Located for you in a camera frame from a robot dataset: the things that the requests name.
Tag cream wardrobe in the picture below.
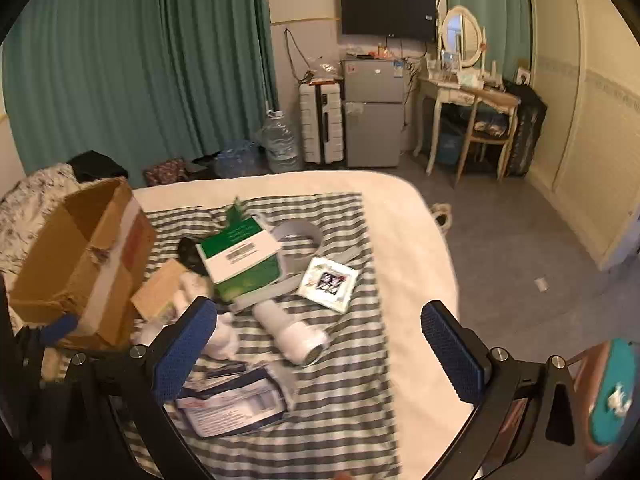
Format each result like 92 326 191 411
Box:
525 0 640 271

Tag white oval mirror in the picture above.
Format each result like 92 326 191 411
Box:
439 6 487 68

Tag pale slippers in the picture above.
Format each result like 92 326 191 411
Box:
430 203 453 233

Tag grey strap band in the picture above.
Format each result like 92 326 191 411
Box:
232 220 361 313

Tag clear plastic bag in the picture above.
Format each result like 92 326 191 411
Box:
305 55 343 83

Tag teal topped stool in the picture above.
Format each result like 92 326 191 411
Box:
567 339 640 461

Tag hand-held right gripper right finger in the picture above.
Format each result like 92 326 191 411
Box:
421 301 586 480

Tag green and white box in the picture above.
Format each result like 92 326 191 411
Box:
195 215 283 303

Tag cream dressing table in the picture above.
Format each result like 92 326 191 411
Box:
412 67 521 176

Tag blue plastic bag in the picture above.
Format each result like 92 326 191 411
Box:
215 140 266 178

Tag wide green curtain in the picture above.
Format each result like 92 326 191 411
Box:
2 0 278 176

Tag large clear water bottle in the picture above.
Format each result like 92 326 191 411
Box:
262 110 303 173

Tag black and white printed blanket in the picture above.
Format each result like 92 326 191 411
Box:
0 162 96 281

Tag green leaf print packet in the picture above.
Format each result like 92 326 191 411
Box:
225 197 261 226

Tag brown cardboard box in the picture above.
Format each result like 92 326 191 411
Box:
10 177 157 351

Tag white ribbed suitcase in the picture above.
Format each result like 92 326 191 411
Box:
299 80 346 165

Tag small brown carton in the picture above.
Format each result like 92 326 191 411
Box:
131 259 188 321

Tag white cylindrical bottle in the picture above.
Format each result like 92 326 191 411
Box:
251 300 332 367

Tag black wall television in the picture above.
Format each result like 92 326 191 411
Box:
340 0 438 43

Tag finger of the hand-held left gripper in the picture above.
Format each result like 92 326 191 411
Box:
15 313 80 361

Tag grey mini fridge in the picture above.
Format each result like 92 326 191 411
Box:
341 57 406 168

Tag dark cloth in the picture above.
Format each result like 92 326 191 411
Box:
187 155 221 176

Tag narrow green curtain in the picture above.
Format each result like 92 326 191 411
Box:
445 0 533 81

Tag dark patterned bag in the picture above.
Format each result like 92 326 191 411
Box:
144 157 188 186

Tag black bag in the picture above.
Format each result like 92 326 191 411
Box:
67 150 128 181

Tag black suitcase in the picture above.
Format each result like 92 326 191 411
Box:
502 80 548 178

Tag white dark print snack packet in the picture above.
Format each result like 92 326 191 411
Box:
297 256 358 313

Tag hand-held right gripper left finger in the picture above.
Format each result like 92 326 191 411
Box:
52 296 218 480

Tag small black object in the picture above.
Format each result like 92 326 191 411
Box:
179 237 208 276

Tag grey striped cloth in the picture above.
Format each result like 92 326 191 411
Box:
122 192 401 480

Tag blue and white pouch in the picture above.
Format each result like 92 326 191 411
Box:
175 362 296 438

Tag wooden chair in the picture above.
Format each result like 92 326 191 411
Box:
455 92 521 188

